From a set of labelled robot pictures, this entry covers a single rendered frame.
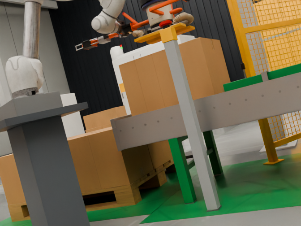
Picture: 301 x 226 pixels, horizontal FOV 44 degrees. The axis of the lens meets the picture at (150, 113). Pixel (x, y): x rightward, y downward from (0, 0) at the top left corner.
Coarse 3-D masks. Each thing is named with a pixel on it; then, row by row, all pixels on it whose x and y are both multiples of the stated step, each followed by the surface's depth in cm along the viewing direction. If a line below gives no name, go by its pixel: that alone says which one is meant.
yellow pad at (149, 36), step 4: (176, 24) 235; (180, 24) 234; (184, 24) 240; (176, 28) 240; (180, 28) 243; (148, 32) 247; (152, 32) 244; (156, 32) 241; (144, 36) 245; (148, 36) 244; (152, 36) 245; (156, 36) 249; (136, 40) 248; (140, 40) 248; (144, 40) 251
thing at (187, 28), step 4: (184, 28) 253; (188, 28) 252; (192, 28) 255; (176, 32) 256; (180, 32) 257; (184, 32) 261; (160, 36) 261; (148, 40) 265; (152, 40) 263; (156, 40) 263; (160, 40) 268
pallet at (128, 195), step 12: (156, 168) 299; (168, 168) 344; (144, 180) 277; (156, 180) 298; (84, 192) 276; (96, 192) 271; (108, 192) 318; (120, 192) 263; (132, 192) 259; (12, 204) 309; (24, 204) 303; (96, 204) 282; (108, 204) 271; (120, 204) 264; (132, 204) 260; (12, 216) 310; (24, 216) 306
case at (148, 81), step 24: (192, 48) 227; (216, 48) 248; (120, 72) 253; (144, 72) 244; (168, 72) 237; (192, 72) 229; (216, 72) 237; (144, 96) 247; (168, 96) 239; (192, 96) 231
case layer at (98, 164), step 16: (80, 144) 272; (96, 144) 266; (112, 144) 261; (160, 144) 315; (0, 160) 308; (80, 160) 274; (96, 160) 268; (112, 160) 262; (128, 160) 264; (144, 160) 284; (160, 160) 308; (0, 176) 311; (16, 176) 303; (80, 176) 276; (96, 176) 270; (112, 176) 264; (128, 176) 259; (16, 192) 305
